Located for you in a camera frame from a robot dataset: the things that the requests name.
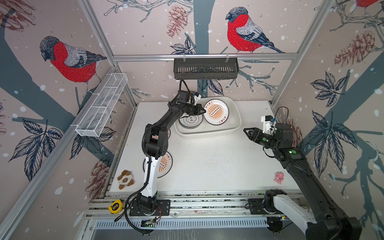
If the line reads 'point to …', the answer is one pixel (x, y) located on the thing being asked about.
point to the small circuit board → (148, 223)
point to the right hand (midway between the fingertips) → (245, 131)
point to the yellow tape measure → (116, 206)
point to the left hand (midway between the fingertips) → (205, 110)
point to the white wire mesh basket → (92, 124)
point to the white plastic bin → (207, 129)
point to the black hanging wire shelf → (205, 68)
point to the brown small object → (125, 179)
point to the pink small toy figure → (279, 177)
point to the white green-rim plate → (192, 121)
